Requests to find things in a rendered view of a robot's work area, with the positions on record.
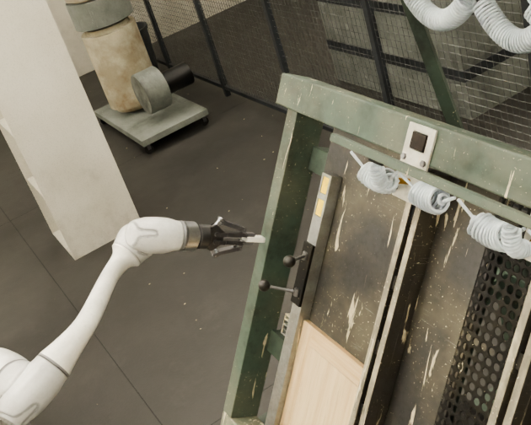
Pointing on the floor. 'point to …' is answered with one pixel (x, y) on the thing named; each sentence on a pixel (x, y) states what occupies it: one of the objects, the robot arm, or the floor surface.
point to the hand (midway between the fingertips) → (253, 238)
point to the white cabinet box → (51, 126)
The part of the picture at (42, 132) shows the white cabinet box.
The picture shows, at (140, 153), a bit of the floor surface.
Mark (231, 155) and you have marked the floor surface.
